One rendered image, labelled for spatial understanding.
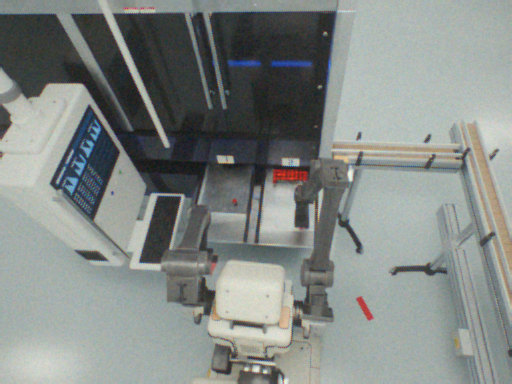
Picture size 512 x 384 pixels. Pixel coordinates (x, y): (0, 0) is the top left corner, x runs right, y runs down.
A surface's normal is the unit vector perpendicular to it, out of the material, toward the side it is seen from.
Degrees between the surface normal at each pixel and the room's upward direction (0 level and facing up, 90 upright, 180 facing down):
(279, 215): 0
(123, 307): 0
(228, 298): 48
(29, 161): 0
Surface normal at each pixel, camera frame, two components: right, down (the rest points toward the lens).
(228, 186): -0.07, -0.54
